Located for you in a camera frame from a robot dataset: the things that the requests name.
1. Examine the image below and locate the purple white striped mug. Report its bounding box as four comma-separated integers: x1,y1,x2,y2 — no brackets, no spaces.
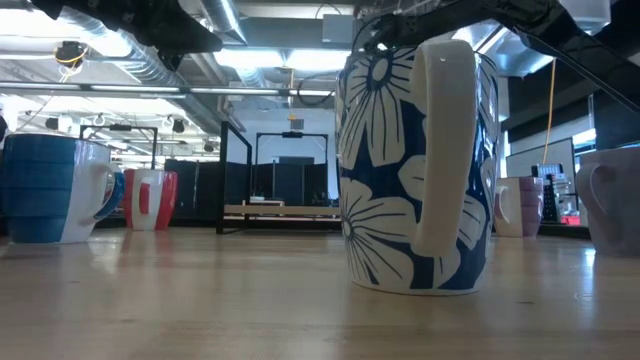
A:
493,175,545,239

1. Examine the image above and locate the grey panel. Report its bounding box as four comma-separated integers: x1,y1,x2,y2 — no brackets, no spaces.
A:
505,137,577,179

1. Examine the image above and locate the blue mug white flower print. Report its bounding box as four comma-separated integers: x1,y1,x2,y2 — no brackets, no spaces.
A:
335,39,501,297

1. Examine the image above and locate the black metal rack wooden shelf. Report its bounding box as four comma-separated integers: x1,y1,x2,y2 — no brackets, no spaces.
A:
215,120,342,236

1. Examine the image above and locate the dark partition wall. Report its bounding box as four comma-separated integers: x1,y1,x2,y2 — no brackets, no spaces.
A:
163,157,332,207

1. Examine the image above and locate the blue white striped mug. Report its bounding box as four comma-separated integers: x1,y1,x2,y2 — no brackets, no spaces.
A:
0,133,126,245

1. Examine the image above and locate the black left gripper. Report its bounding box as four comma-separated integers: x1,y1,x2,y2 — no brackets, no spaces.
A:
29,0,225,72

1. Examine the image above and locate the yellow hanging cable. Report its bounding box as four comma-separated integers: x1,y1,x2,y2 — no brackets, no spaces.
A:
541,58,558,152

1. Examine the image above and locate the black gate frame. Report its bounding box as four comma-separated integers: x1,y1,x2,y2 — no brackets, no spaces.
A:
79,123,159,171
255,131,330,202

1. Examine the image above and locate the plain lavender mug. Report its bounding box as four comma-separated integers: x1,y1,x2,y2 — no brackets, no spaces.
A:
575,146,640,258

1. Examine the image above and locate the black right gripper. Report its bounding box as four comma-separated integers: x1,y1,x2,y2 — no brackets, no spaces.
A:
352,0,551,51

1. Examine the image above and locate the long white light bar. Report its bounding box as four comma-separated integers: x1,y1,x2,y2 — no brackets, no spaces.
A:
0,82,336,99

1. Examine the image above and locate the red white striped mug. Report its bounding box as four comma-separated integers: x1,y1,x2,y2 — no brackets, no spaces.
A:
122,168,179,232

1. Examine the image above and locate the silver ventilation duct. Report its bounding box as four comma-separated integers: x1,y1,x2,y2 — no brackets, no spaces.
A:
49,0,251,136

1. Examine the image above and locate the black equipment rack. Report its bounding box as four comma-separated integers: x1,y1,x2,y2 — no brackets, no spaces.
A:
530,163,572,225

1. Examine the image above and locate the black yellow cable reel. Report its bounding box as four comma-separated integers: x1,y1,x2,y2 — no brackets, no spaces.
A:
53,40,91,70

